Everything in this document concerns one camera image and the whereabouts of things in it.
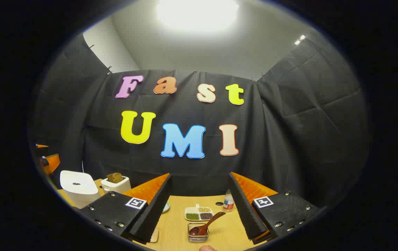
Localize white rice cooker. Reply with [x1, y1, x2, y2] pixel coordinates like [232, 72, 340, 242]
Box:
[60, 170, 102, 209]

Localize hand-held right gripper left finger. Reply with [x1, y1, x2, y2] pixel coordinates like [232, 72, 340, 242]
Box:
[80, 173, 171, 244]

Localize large ceiling light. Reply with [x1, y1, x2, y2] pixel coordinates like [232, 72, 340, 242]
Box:
[155, 0, 239, 33]

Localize clear plastic water bottle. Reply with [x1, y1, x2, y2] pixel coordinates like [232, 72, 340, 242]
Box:
[223, 189, 235, 212]

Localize white toaster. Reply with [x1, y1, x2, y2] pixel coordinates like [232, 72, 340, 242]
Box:
[100, 176, 132, 195]

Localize white divided rice dish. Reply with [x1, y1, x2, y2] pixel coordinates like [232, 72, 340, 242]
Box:
[184, 204, 215, 222]

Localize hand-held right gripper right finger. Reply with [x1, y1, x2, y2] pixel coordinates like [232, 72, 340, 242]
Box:
[227, 172, 326, 244]

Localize brown wooden spoon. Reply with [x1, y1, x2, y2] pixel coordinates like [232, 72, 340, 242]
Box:
[189, 212, 226, 237]

